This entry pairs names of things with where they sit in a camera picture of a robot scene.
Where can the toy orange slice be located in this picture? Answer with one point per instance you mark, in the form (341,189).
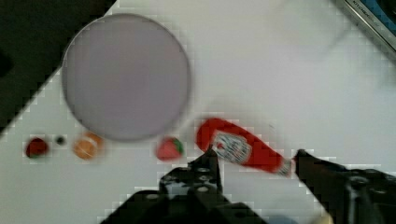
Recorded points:
(88,146)

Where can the red ketchup bottle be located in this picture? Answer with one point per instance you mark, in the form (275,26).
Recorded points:
(237,145)

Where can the toy strawberry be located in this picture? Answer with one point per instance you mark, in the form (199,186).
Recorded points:
(169,149)

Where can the small red toy fruit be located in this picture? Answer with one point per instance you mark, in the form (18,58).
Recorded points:
(36,147)

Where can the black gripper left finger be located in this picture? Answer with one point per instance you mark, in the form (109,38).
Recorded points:
(203,171)

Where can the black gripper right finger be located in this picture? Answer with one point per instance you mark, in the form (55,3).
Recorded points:
(350,196)

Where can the round grey plate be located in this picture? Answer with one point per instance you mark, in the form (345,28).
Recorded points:
(126,77)

